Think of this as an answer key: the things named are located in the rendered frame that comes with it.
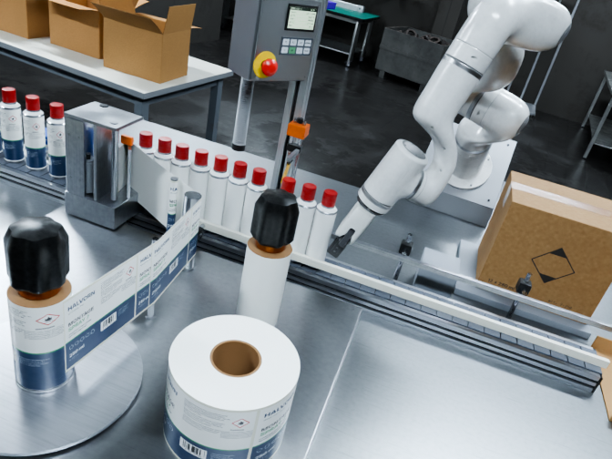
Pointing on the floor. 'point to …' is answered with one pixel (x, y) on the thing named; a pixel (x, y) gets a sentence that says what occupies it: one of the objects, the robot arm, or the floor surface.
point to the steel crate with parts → (410, 54)
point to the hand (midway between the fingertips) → (336, 248)
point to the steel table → (601, 135)
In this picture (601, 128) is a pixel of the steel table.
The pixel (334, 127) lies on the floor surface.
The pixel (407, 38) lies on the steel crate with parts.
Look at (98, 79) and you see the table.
